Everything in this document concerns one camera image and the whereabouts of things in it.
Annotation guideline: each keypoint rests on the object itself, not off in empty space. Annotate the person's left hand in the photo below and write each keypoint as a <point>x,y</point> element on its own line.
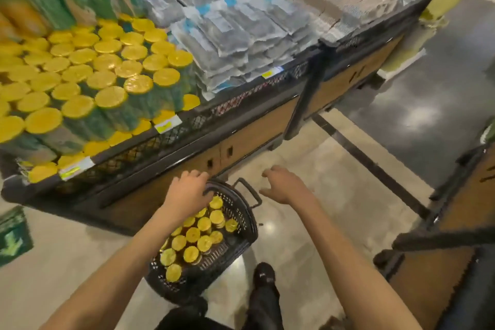
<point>185,196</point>

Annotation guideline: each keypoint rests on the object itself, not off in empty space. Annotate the person's right hand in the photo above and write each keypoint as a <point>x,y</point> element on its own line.
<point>286,188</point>

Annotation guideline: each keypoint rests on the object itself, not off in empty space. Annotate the person's right thumb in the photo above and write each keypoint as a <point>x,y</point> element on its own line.
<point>267,192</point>

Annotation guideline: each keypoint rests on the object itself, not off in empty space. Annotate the person's left fingers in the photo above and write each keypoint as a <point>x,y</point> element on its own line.
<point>195,177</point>

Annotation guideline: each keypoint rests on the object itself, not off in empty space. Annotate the person's right forearm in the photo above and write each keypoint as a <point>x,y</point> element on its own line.
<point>348,268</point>

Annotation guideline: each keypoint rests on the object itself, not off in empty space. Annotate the person's left forearm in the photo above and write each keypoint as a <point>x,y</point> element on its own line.
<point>116,271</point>

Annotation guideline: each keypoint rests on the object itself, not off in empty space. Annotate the black plastic shopping basket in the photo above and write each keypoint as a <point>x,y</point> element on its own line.
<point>236,233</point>

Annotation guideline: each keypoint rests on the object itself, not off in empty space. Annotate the white yellow price label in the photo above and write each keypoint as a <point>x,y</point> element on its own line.
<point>168,124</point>
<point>76,168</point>
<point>272,72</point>

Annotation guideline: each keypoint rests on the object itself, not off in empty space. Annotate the black wooden display table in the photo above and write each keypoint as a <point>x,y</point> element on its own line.
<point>247,132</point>
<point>444,264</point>
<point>359,66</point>

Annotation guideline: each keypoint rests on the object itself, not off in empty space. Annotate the bunch of yellow-lid cans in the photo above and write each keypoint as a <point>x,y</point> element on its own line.
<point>193,240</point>

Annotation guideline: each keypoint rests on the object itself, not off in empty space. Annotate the person's black shoe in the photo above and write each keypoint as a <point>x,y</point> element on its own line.
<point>265,275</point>

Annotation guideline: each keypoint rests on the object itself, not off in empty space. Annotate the person's black trousers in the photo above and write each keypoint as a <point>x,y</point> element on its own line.
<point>263,308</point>

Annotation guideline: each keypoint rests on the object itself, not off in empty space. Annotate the stack of yellow-lid green cans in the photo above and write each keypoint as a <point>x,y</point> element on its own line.
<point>85,70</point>

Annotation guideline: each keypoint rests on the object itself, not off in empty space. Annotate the stack of grey blue packets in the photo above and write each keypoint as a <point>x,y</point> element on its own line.
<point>232,28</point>

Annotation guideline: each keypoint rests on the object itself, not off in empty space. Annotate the green arrow floor sticker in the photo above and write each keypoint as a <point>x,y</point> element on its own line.
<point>13,239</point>

